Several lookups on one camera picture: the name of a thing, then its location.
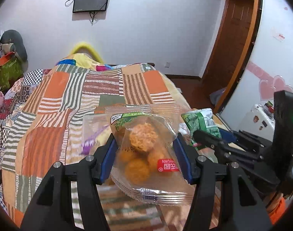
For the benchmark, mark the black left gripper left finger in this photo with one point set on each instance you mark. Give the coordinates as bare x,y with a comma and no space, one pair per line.
51,206

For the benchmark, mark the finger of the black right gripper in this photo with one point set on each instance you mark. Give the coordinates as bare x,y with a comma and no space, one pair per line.
220,146
227,136

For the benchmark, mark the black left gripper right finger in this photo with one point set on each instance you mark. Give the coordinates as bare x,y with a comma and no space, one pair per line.
241,208

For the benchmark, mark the green pea snack packet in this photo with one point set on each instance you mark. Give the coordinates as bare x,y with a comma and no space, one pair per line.
201,119

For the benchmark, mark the clear pack orange rice balls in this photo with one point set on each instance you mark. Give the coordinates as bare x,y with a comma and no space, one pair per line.
146,167

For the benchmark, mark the clear plastic storage box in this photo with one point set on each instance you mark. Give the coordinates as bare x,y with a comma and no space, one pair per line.
96,128

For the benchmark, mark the person's right hand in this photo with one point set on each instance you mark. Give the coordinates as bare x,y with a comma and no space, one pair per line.
272,200

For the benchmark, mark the white cabinet with stickers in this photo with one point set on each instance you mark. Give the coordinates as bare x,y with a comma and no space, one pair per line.
259,122

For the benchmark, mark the orange striped patchwork blanket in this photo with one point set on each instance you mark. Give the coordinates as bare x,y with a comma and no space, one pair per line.
45,120

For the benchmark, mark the brown wooden door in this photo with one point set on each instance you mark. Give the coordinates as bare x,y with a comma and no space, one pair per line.
230,47

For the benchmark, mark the green patterned bag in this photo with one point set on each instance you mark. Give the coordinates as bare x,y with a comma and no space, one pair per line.
10,71

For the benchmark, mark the yellow pillow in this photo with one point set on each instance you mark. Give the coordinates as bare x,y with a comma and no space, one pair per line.
84,55

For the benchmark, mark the grey cushion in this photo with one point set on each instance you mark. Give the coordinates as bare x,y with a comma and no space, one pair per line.
13,37

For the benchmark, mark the pink heart wall sticker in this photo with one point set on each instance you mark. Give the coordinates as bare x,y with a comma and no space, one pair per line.
268,85

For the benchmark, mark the wall socket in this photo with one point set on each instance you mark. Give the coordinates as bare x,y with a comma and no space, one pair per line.
167,64

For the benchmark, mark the small wall monitor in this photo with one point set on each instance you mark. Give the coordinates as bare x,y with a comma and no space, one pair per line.
80,6

